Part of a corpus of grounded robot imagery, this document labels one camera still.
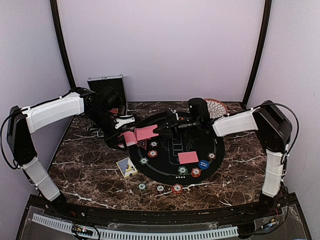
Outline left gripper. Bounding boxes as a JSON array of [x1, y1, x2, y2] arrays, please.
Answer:
[[87, 108, 128, 151]]

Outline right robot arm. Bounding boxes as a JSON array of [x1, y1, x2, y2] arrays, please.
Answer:
[[153, 97, 296, 198]]

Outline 100 chips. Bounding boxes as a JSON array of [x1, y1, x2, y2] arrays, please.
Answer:
[[149, 141, 158, 148], [207, 152, 216, 160]]

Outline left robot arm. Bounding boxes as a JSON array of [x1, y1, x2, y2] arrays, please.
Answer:
[[5, 87, 136, 218]]

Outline patterned ceramic plate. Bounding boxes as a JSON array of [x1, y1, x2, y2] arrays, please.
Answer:
[[204, 98, 228, 119]]

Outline aluminium poker chip case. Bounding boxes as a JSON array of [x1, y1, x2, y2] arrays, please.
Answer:
[[87, 74, 128, 127]]

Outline red card deck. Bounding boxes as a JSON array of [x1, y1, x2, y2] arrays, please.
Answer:
[[118, 131, 138, 147]]

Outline boxed card deck in case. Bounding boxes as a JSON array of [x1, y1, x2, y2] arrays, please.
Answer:
[[110, 108, 119, 114]]

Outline black-red 100 chip stack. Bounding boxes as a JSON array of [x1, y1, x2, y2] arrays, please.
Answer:
[[156, 185, 165, 193]]

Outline white slotted cable duct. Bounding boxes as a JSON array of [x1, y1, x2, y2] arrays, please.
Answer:
[[31, 213, 239, 240]]

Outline red chips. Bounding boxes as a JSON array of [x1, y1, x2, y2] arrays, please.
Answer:
[[148, 150, 158, 158], [191, 167, 201, 178]]

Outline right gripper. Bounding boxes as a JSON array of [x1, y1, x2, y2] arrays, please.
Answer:
[[153, 113, 201, 142]]

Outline blue small blind button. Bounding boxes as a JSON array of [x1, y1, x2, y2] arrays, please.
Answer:
[[198, 160, 210, 170]]

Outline black round poker mat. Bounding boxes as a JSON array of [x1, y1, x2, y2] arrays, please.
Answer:
[[128, 129, 225, 186]]

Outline dealt red card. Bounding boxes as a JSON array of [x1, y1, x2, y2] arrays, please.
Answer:
[[178, 151, 199, 165], [134, 124, 159, 142]]

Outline yellow card box on table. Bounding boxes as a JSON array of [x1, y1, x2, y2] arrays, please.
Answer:
[[116, 157, 138, 179]]

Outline red-gold 5 chip stack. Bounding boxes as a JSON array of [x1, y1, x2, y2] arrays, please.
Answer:
[[171, 183, 183, 194]]

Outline right black frame post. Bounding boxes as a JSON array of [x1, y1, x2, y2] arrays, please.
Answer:
[[241, 0, 272, 108]]

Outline black frame post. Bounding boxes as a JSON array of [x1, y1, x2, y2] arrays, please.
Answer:
[[49, 0, 77, 89], [241, 0, 272, 108]]

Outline green poker chip stack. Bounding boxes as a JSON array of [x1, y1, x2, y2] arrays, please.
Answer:
[[138, 182, 147, 191]]

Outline red triangular all-in marker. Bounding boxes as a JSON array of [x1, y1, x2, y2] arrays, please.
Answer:
[[138, 140, 147, 149]]

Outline left black frame post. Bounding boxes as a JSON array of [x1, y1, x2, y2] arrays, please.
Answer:
[[49, 0, 77, 89]]

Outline green chips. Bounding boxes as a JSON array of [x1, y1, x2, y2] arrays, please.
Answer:
[[139, 157, 149, 165], [177, 166, 188, 176]]

